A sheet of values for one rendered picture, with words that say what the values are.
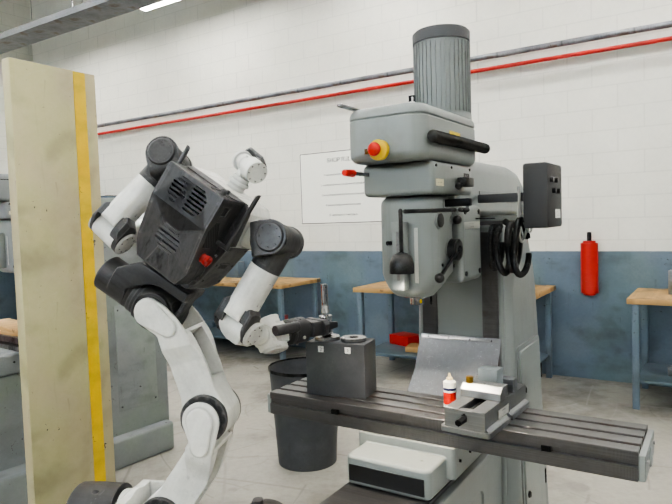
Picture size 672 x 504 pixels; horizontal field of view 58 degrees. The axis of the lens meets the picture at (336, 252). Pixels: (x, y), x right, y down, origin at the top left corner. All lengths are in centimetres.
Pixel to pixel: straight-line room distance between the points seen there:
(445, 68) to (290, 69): 560
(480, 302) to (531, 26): 444
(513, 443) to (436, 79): 119
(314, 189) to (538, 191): 541
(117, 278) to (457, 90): 126
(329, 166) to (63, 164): 452
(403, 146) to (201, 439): 101
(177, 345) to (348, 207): 534
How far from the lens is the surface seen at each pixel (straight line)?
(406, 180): 184
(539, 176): 204
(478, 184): 220
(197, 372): 184
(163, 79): 919
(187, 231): 165
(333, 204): 712
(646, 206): 600
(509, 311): 230
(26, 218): 296
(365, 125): 181
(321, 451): 397
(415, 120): 176
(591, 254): 593
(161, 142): 185
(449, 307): 235
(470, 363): 230
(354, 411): 205
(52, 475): 319
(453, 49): 218
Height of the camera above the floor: 156
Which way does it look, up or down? 3 degrees down
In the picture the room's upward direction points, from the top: 2 degrees counter-clockwise
